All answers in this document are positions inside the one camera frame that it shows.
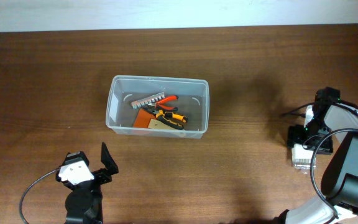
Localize orange scraper wooden handle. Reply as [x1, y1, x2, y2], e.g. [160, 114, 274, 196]
[130, 109, 186, 138]

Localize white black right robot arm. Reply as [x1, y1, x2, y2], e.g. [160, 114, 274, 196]
[273, 87, 358, 224]

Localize orange black combination pliers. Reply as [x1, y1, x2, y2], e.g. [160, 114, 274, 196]
[145, 108, 188, 130]

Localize clear plastic container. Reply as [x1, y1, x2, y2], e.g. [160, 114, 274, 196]
[106, 75, 209, 139]

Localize red black side cutters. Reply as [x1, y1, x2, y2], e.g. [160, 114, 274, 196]
[147, 95, 178, 111]

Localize orange bit holder strip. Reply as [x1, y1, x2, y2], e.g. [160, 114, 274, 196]
[131, 92, 165, 109]

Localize clear screwdriver set pack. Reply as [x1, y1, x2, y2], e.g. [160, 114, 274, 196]
[291, 144, 313, 170]

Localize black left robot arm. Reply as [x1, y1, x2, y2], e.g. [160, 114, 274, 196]
[55, 142, 119, 224]

